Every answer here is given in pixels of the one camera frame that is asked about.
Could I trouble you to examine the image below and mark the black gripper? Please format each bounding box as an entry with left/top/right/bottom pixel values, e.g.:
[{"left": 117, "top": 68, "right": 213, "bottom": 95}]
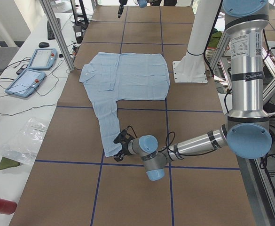
[
  {"left": 113, "top": 130, "right": 134, "bottom": 161},
  {"left": 118, "top": 0, "right": 127, "bottom": 15}
]

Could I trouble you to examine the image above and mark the light blue button shirt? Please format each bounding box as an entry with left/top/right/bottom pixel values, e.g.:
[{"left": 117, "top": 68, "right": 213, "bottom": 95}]
[{"left": 79, "top": 52, "right": 170, "bottom": 157}]

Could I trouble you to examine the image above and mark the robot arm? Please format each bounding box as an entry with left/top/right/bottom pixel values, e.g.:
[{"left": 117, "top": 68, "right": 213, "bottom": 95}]
[
  {"left": 114, "top": 0, "right": 272, "bottom": 181},
  {"left": 118, "top": 0, "right": 149, "bottom": 18}
]

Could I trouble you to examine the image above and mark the black keyboard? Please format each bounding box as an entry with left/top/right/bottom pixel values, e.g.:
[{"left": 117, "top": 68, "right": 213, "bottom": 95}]
[{"left": 47, "top": 18, "right": 61, "bottom": 40}]

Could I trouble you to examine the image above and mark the black computer mouse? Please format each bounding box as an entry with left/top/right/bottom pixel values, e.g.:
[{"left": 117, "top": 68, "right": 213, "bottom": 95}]
[{"left": 39, "top": 42, "right": 49, "bottom": 48}]

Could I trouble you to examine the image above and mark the clear plastic bag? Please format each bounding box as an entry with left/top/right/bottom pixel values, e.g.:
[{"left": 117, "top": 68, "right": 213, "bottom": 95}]
[{"left": 2, "top": 117, "right": 49, "bottom": 165}]

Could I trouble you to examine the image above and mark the upper teach pendant tablet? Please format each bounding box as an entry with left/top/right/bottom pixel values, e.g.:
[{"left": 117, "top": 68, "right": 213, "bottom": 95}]
[{"left": 27, "top": 48, "right": 57, "bottom": 70}]

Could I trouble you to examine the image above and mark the teach pendant tablet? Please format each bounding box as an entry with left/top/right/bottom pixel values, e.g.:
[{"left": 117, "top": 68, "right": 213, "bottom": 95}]
[
  {"left": 27, "top": 48, "right": 57, "bottom": 70},
  {"left": 5, "top": 69, "right": 46, "bottom": 98}
]

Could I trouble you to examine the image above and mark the green cloth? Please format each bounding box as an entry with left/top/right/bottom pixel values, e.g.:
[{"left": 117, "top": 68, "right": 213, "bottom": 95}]
[{"left": 0, "top": 157, "right": 20, "bottom": 170}]

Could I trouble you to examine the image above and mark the lower teach pendant tablet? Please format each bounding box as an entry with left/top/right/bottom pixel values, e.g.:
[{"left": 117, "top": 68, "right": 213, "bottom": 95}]
[{"left": 5, "top": 69, "right": 46, "bottom": 98}]

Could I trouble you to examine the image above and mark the red bottle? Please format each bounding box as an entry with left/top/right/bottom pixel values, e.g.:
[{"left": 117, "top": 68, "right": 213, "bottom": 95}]
[{"left": 0, "top": 198, "right": 17, "bottom": 215}]

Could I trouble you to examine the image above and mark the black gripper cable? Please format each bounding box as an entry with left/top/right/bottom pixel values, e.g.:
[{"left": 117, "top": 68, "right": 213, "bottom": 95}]
[{"left": 157, "top": 131, "right": 176, "bottom": 153}]

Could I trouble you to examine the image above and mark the aluminium frame post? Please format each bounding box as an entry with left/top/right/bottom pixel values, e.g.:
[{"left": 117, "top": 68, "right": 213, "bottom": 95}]
[{"left": 40, "top": 0, "right": 75, "bottom": 72}]

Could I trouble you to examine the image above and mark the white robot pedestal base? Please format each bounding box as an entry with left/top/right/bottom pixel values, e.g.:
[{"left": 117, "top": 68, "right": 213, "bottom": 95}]
[{"left": 173, "top": 0, "right": 222, "bottom": 83}]

